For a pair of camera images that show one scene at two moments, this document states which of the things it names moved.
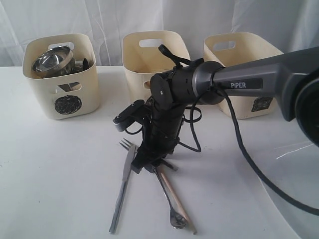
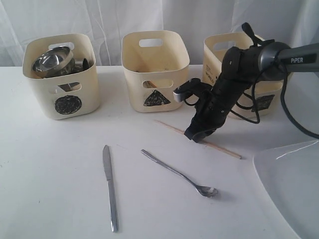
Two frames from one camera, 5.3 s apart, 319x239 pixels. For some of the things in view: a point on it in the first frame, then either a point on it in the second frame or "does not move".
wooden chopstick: (176, 199) → (203, 142)
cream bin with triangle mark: (142, 59) does not move
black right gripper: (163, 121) → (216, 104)
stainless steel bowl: (52, 60) does not move
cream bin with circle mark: (71, 95) does not move
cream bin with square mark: (229, 48) does not move
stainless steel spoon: (177, 219) → (207, 191)
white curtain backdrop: (288, 26) does not move
